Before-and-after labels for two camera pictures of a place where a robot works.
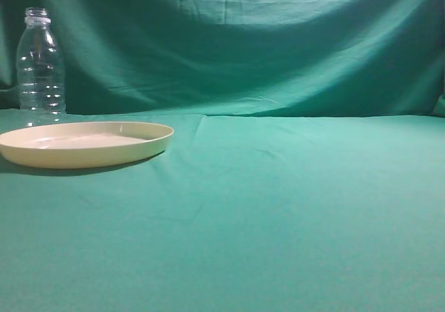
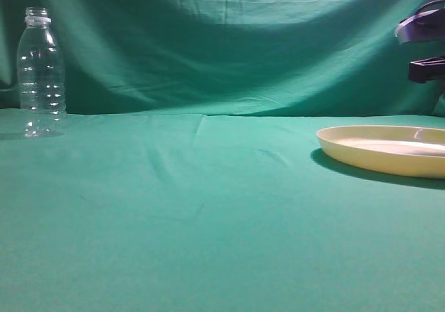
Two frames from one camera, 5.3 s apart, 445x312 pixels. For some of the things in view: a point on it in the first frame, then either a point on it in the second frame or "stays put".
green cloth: (305, 171) stays put
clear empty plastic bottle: (40, 72) stays put
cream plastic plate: (83, 144) → (414, 151)
